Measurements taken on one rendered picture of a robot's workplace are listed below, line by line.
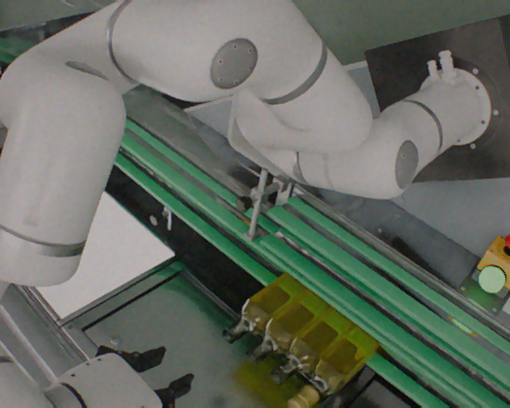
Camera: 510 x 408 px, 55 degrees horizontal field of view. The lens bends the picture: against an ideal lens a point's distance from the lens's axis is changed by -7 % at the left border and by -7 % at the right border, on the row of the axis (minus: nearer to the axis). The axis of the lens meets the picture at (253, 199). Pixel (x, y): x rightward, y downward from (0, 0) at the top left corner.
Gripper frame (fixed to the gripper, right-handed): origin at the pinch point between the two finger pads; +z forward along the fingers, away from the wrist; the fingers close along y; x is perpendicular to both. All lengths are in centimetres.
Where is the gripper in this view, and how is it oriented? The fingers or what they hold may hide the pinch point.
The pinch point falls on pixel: (165, 372)
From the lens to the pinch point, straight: 69.6
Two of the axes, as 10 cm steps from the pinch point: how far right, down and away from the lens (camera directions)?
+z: 5.8, -0.8, 8.1
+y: 7.2, 5.2, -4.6
